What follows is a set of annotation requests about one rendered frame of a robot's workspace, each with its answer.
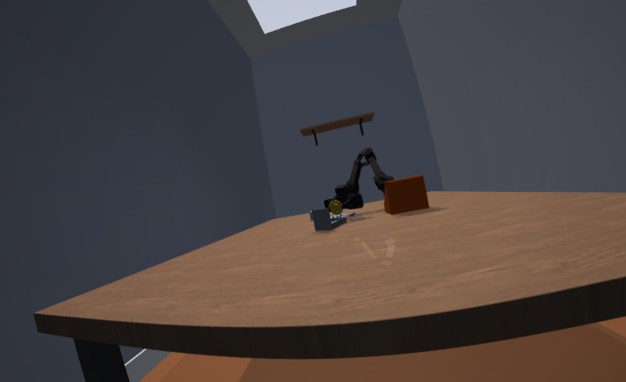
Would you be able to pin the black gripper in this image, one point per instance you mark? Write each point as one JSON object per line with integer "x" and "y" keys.
{"x": 350, "y": 202}

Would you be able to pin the yellow plate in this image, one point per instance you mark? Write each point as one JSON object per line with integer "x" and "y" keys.
{"x": 335, "y": 207}

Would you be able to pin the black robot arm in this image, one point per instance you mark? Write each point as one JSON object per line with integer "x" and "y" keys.
{"x": 352, "y": 186}

